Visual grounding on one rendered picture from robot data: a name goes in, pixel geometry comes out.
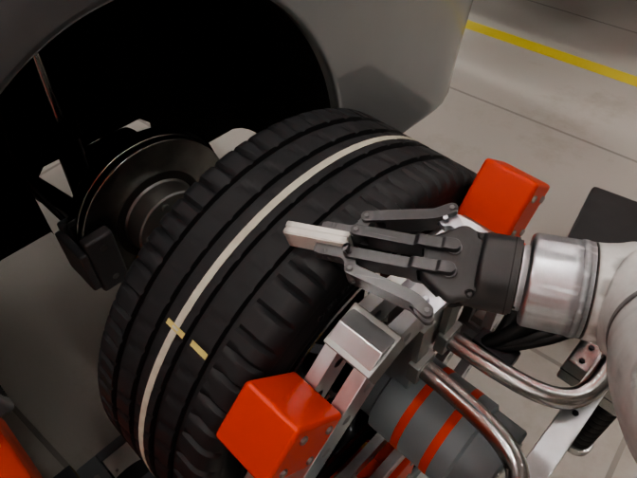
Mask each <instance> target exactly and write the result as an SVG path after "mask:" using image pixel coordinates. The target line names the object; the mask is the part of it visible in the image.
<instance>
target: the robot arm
mask: <svg viewBox="0 0 637 478"><path fill-rule="evenodd" d="M285 226H286V228H284V230H283V233H284V235H285V237H286V240H287V242H288V244H289V246H292V247H297V248H306V249H311V250H313V251H314V252H315V254H316V257H318V258H319V259H322V260H326V261H331V262H336V263H341V264H343V265H344V271H345V274H346V277H347V280H348V282H349V283H350V284H352V285H355V286H357V287H359V288H362V289H364V290H366V291H368V292H370V293H372V294H373V295H375V296H378V297H380V298H382V299H384V300H386V301H388V302H390V303H394V304H396V305H398V306H400V307H402V308H404V309H406V310H408V311H410V312H411V313H412V314H413V315H414V316H415V317H416V318H417V319H418V320H419V321H420V322H421V323H422V324H424V325H432V324H433V322H434V317H435V316H436V315H438V314H439V313H440V312H441V311H442V310H443V309H444V308H446V307H457V306H469V307H472V308H475V309H479V310H483V311H488V312H492V313H497V314H502V315H507V314H510V313H511V310H515V311H517V324H518V325H520V326H523V327H527V328H532V329H536V330H540V331H545V332H549V333H554V334H558V335H562V336H564V337H566V338H570V339H572V338H576V339H580V340H585V341H588V342H591V343H593V344H595V345H598V347H599V349H600V351H601V352H602V353H603V354H604V355H605V356H606V357H607V360H606V363H607V374H608V383H609V387H610V395H611V399H612V403H613V407H614V410H615V413H616V416H617V419H618V422H619V425H620V428H621V431H622V433H623V436H624V438H625V441H626V443H627V445H628V449H629V451H630V453H631V455H632V457H633V459H634V460H635V462H636V464H637V242H625V243H600V242H593V241H591V240H588V239H583V240H581V239H574V238H569V237H563V236H557V235H552V234H546V233H540V232H538V233H535V234H534V235H533V237H532V240H531V243H530V245H524V240H521V237H517V236H512V235H506V234H500V233H495V232H478V231H476V230H474V229H472V228H471V227H469V226H464V224H463V222H462V220H461V218H460V216H459V214H458V205H457V204H455V203H448V204H445V205H443V206H440V207H437V208H434V209H410V210H383V211H364V212H363V213H361V218H360V219H359V220H358V222H357V223H356V224H354V225H345V224H340V223H335V222H330V221H327V222H323V224H322V226H321V227H319V226H314V225H308V224H303V223H298V222H293V221H287V222H286V225H285ZM440 229H442V230H443V231H444V232H443V233H440V234H437V235H435V236H434V235H429V234H423V233H418V234H410V233H404V232H400V231H419V230H440ZM353 243H354V244H355V246H354V245H353ZM359 246H361V247H365V248H375V249H380V250H385V251H389V252H394V253H399V254H404V255H409V256H411V257H407V256H401V255H396V254H391V253H386V252H381V251H376V250H370V249H365V248H359ZM374 272H377V273H382V274H387V275H391V276H396V277H401V278H406V279H410V280H411V281H413V282H415V283H419V284H423V285H424V286H425V287H426V288H427V289H428V290H429V291H430V292H431V293H432V294H433V295H434V296H435V297H436V298H433V297H430V296H429V295H423V296H421V295H419V294H418V293H416V292H415V291H413V290H411V289H409V288H407V287H405V286H402V285H400V284H398V283H396V282H393V281H391V280H389V279H387V278H384V277H382V276H380V275H378V274H376V273H374Z"/></svg>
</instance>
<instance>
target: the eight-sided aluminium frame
mask: <svg viewBox="0 0 637 478"><path fill-rule="evenodd" d="M459 216H460V218H461V220H462V222H463V224H464V226H469V227H471V228H472V229H474V230H476V231H478V232H494V231H492V230H490V229H488V228H486V227H485V226H483V225H481V224H480V223H478V222H476V221H475V220H473V219H471V218H470V217H468V216H466V215H461V214H459ZM387 279H389V280H391V281H393V282H396V283H398V284H400V285H402V286H405V287H407V288H409V289H411V288H412V287H413V286H414V285H415V284H417V283H415V282H413V281H411V280H410V279H406V278H401V277H396V276H391V275H390V276H389V277H388V278H387ZM395 307H396V304H394V303H390V302H388V301H386V300H384V299H382V298H380V297H378V296H375V295H373V294H372V293H370V294H369V295H367V296H366V297H365V298H364V299H363V300H362V301H361V302H360V303H354V304H353V305H352V306H351V307H350V309H349V310H348V311H347V312H346V314H345V315H344V316H343V317H342V318H341V319H340V320H339V321H338V323H337V325H336V326H335V327H334V328H333V329H332V331H331V332H330V333H329V334H328V336H327V337H326V338H325V339H324V343H325V344H324V346H323V347H322V349H321V351H320V352H319V354H318V356H317V358H316V360H315V361H314V363H313V365H312V366H311V368H310V370H309V371H308V373H307V374H306V376H305V378H304V380H305V381H306V382H307V383H308V384H309V385H310V386H311V387H312V388H314V389H315V390H316V391H317V392H318V393H319V394H320V395H321V396H323V397H325V396H326V394H327V393H328V391H329V390H330V388H331V386H332V385H333V383H334V382H335V380H336V378H337V376H338V374H339V373H340V371H341V370H342V368H343V366H344V365H345V363H346V362H347V363H348V364H350V365H351V366H352V367H353V368H354V369H353V370H352V372H351V373H350V374H349V376H348V377H347V379H346V380H345V382H344V384H343V385H342V387H341V388H340V390H339V392H338V393H337V395H336V397H335V399H334V400H333V402H332V404H331V405H333V406H334V407H335V408H336V409H337V410H338V411H339V412H340V413H341V418H340V419H339V421H338V423H337V425H336V426H335V428H334V429H333V431H332V433H331V434H330V436H329V437H328V439H327V441H326V442H325V444H324V445H323V447H322V448H321V450H320V452H319V453H318V455H317V457H316V459H315V460H314V462H313V463H312V464H311V465H310V466H308V467H306V468H304V469H301V470H299V471H297V472H295V473H293V474H291V475H289V476H287V477H285V478H316V477H317V475H318V474H319V472H320V470H321V469H322V467H323V465H324V464H325V462H326V461H327V459H328V458H329V456H330V454H331V453H332V451H333V450H334V448H335V447H336V445H337V443H338V441H339V440H340V438H341V437H342V435H343V434H344V433H345V431H346V430H347V428H348V427H349V425H350V423H351V422H352V420H353V419H354V417H355V415H356V414H357V412H358V410H359V409H360V407H361V406H362V404H363V403H364V401H365V399H366V398H367V396H368V395H369V393H370V392H371V390H372V388H373V386H374V385H375V383H376V382H377V381H378V380H379V379H380V378H381V377H382V375H383V374H384V373H385V372H386V370H387V369H388V368H389V367H390V365H391V364H392V363H393V361H394V360H395V359H396V358H397V356H398V355H399V354H400V352H401V351H402V350H403V349H404V347H405V346H406V345H407V344H408V343H409V342H410V341H411V340H412V339H413V338H414V337H415V336H416V335H417V334H418V333H419V332H420V330H421V329H422V328H423V327H424V326H425V325H424V324H422V323H421V322H420V321H419V320H418V319H417V318H416V317H415V316H414V315H413V314H412V313H411V312H410V311H408V310H406V309H405V310H403V311H402V312H401V313H400V314H399V315H398V316H397V317H396V318H395V319H394V320H393V321H392V322H391V323H390V324H389V325H386V324H385V323H383V322H382V321H381V320H382V319H384V318H385V317H386V316H387V315H388V314H389V313H390V312H391V311H392V310H393V309H394V308H395ZM502 316H503V315H502V314H497V313H492V312H488V311H486V312H485V311H483V310H479V309H475V308H472V307H469V306H464V308H463V311H462V313H461V315H460V317H459V319H458V320H457V321H458V322H460V323H461V324H462V328H461V331H460V334H462V335H463V336H465V337H466V338H468V339H469V340H471V341H472V340H473V338H474V337H475V336H476V335H477V334H478V333H479V332H480V331H481V330H482V329H483V328H484V327H485V328H486V329H488V330H489V331H491V332H494V331H495V330H496V328H497V327H498V325H499V323H500V322H501V318H502ZM453 354H454V353H452V352H451V351H449V350H448V349H447V351H446V352H445V353H444V354H443V355H440V354H439V353H437V355H436V356H435V357H436V358H437V359H438V360H440V361H441V362H442V363H444V364H445V365H447V363H448V362H449V360H450V358H451V357H452V355H453ZM471 368H472V365H470V364H469V363H467V362H466V361H464V360H463V359H461V360H460V362H459V363H458V365H457V366H456V368H455V369H454V371H455V372H456V373H457V374H458V375H459V376H461V377H462V378H465V377H466V375H467V374H468V372H469V371H470V369H471ZM387 443H388V441H387V440H386V439H385V438H384V437H382V436H381V435H380V434H379V433H377V434H376V435H375V436H374V437H373V438H372V439H371V440H370V441H369V442H368V444H367V445H366V446H365V447H364V448H363V449H362V450H361V451H360V452H359V453H358V454H357V455H356V457H355V458H354V459H353V460H352V461H351V462H350V463H349V464H348V465H347V466H346V467H345V468H344V469H343V470H341V471H340V472H339V473H338V474H337V475H336V476H335V477H333V478H357V477H356V476H357V474H358V473H359V472H360V471H362V470H363V469H364V468H365V467H366V466H367V465H368V464H369V463H370V462H371V461H372V460H373V459H374V457H375V456H376V455H377V454H378V453H379V452H380V451H381V450H382V449H383V447H384V446H385V445H386V444H387ZM405 458H406V457H405V456H404V455H403V454H402V453H401V452H399V451H398V450H397V449H394V450H393V451H392V452H391V453H390V455H389V456H388V457H387V458H386V459H385V460H384V461H383V463H382V464H381V465H380V466H379V467H378V468H377V469H376V470H375V472H374V473H373V474H372V475H371V476H370V477H369V478H388V477H389V476H390V475H391V474H392V473H393V472H394V470H395V469H396V468H397V467H398V466H399V465H400V463H401V462H402V461H403V460H404V459H405Z"/></svg>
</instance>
